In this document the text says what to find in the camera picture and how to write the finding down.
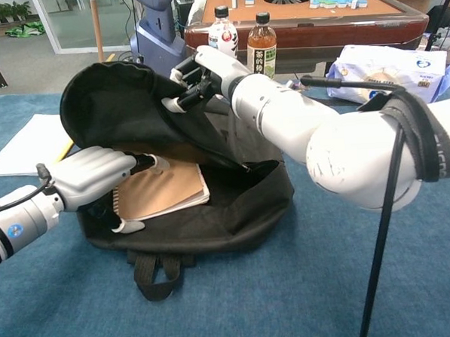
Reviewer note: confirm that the brown mahjong table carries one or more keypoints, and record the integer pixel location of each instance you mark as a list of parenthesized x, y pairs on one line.
[(335, 30)]

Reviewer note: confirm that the black fabric backpack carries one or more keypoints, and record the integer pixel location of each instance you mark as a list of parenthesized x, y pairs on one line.
[(212, 218)]

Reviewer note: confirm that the brown tea bottle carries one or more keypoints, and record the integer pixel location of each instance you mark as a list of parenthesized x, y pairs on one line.
[(262, 45)]

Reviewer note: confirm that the row of potted plants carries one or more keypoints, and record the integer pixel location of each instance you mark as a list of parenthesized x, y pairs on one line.
[(1, 12)]

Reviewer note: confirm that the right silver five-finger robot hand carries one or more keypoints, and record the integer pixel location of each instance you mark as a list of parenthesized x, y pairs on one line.
[(216, 67)]

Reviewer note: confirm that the black tripod stand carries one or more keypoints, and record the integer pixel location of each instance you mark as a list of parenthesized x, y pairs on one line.
[(438, 17)]

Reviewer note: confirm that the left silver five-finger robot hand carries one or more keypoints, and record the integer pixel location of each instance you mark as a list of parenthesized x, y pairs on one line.
[(85, 176)]

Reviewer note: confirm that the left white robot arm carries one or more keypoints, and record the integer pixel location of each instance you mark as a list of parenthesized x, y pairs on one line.
[(20, 220)]

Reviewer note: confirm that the clear bottle with pink label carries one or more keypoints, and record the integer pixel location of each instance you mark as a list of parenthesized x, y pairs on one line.
[(222, 34)]

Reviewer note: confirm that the green cloth on floor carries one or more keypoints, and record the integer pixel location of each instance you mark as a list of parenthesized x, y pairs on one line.
[(25, 30)]

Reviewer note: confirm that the pale blue tissue pack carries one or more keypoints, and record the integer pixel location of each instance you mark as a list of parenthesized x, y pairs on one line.
[(390, 73)]

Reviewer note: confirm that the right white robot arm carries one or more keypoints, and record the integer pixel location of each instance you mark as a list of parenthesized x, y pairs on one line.
[(341, 147)]

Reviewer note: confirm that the white notepad with yellow edge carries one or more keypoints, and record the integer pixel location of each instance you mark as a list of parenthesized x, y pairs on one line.
[(23, 145)]

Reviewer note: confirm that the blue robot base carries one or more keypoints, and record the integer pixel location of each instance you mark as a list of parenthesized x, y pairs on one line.
[(158, 40)]

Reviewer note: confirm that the wooden pole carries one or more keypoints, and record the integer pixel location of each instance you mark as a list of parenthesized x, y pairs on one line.
[(97, 28)]

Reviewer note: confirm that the brown spiral notebook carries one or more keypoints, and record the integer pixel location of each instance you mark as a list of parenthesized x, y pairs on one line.
[(162, 190)]

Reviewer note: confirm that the blue table mat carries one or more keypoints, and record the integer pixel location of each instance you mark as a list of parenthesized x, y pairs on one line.
[(255, 306)]

